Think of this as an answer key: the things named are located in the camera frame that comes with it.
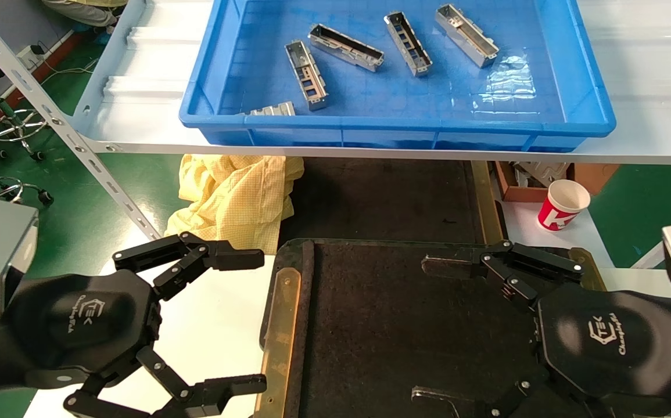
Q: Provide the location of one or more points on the white shelf bar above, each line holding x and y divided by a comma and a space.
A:
652, 255

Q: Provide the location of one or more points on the grey perforated shelf bar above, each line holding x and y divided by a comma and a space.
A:
50, 113

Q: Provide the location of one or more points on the black mat with brass strip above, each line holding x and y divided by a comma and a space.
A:
381, 197

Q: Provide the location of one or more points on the red and white paper cup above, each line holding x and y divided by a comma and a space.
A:
553, 217

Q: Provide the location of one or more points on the black work mat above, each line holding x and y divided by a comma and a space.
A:
399, 325

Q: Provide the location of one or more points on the person in pale workwear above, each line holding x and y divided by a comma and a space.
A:
79, 10

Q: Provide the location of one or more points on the clear plastic film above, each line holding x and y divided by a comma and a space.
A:
506, 81

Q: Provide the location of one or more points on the brown cardboard box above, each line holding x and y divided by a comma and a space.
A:
594, 174

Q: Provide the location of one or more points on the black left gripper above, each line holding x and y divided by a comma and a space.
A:
79, 325

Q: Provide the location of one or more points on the slotted silver metal channel part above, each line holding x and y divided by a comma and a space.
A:
409, 47

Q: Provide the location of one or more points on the small silver metal part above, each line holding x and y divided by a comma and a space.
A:
274, 109

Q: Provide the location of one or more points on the yellow cloth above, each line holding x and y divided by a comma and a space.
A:
236, 197

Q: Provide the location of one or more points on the white power strip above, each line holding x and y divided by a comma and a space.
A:
28, 55

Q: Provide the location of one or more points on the white metal shelf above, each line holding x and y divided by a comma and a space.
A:
137, 116

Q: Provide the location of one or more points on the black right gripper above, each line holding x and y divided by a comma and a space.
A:
614, 348

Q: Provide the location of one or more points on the metal parts in cardboard box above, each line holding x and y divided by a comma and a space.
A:
541, 173

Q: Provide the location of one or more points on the blue plastic tray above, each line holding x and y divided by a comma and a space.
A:
428, 93

